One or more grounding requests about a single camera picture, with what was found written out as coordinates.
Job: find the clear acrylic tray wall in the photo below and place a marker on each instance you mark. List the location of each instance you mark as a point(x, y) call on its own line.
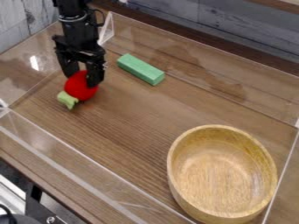
point(98, 156)

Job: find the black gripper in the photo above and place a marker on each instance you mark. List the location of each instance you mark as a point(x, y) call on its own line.
point(78, 46)

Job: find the red plush strawberry toy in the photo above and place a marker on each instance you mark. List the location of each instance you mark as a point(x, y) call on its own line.
point(77, 90)

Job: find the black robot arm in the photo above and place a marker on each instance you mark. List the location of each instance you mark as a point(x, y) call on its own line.
point(73, 8)

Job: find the wooden bowl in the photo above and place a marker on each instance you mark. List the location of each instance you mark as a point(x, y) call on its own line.
point(222, 174)

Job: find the green rectangular block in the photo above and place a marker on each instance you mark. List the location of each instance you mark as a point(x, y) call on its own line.
point(141, 69)

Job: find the black metal table bracket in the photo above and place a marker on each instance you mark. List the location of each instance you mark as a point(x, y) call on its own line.
point(37, 210)

